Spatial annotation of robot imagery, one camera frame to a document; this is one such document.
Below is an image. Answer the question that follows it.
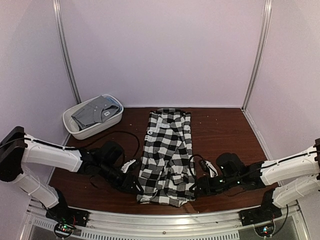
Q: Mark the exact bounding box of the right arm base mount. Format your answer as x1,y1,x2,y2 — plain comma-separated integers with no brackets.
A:
239,205,282,226

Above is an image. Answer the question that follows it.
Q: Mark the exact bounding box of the aluminium front rail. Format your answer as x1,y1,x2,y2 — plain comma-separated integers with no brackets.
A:
18,198,311,240

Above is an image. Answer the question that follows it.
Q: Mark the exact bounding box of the left aluminium post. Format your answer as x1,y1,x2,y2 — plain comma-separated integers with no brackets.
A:
52,0,82,104

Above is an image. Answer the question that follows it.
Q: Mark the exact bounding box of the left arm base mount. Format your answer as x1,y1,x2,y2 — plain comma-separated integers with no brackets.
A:
45,208,89,227

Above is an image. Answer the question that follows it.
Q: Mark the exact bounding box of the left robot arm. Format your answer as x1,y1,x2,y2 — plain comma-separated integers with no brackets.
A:
0,126,144,222

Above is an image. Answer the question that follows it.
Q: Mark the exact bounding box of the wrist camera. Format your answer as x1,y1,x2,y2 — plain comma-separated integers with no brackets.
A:
120,159,141,174
199,160,218,178

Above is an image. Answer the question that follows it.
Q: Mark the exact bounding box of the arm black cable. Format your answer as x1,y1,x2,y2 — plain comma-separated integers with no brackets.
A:
188,153,320,223
0,130,140,188

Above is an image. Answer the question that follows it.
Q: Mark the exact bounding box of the white plastic bin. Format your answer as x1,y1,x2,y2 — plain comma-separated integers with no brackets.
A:
62,94,124,140

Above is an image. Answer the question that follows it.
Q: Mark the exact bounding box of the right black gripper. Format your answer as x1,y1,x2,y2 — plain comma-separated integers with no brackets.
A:
189,174,240,196

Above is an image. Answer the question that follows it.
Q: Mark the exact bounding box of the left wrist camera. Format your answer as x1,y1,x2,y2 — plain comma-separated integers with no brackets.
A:
120,159,141,174

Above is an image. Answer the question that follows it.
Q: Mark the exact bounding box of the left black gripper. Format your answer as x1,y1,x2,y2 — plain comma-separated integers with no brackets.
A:
98,160,144,194

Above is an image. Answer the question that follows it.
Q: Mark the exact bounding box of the black white plaid shirt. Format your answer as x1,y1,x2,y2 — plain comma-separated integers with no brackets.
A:
137,108,196,208

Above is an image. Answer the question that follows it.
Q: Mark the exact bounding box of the right aluminium post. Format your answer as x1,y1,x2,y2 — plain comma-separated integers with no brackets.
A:
241,0,273,112

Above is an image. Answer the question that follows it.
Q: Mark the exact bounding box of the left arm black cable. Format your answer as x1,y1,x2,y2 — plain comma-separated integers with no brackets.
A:
0,130,140,188

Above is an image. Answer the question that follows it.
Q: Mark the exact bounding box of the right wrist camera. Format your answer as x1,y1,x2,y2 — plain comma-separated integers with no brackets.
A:
199,160,218,178

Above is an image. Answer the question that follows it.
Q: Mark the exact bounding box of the aluminium post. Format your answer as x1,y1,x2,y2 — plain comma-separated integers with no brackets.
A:
52,0,82,104
241,0,273,112

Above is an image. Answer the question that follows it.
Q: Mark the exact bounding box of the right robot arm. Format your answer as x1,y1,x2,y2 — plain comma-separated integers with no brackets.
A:
189,139,320,221

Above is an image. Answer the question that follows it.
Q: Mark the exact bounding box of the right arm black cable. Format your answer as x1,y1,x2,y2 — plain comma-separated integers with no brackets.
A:
188,153,320,223

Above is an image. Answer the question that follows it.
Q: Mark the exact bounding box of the grey folded shirt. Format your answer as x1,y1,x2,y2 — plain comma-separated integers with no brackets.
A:
71,95,122,130

